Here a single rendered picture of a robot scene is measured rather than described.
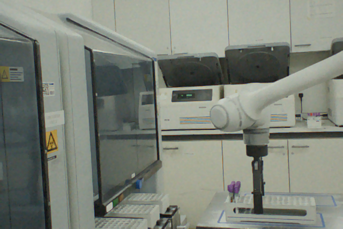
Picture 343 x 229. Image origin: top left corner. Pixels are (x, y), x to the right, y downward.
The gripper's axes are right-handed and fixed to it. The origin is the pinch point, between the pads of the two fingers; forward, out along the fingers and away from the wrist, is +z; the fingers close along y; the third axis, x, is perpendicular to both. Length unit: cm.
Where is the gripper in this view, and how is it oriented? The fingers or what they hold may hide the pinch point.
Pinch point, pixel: (259, 202)
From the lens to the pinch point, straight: 153.5
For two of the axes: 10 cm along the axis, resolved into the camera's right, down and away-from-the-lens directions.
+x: -9.6, 0.4, 2.7
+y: 2.6, -0.7, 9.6
